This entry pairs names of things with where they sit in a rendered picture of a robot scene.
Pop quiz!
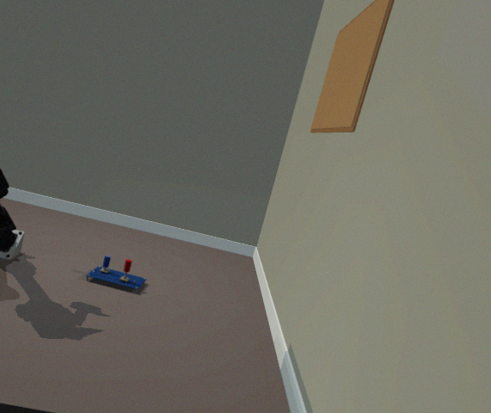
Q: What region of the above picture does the blue circuit board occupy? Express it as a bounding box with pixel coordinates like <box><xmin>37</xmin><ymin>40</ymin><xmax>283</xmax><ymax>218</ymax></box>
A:
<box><xmin>86</xmin><ymin>256</ymin><xmax>147</xmax><ymax>293</ymax></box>

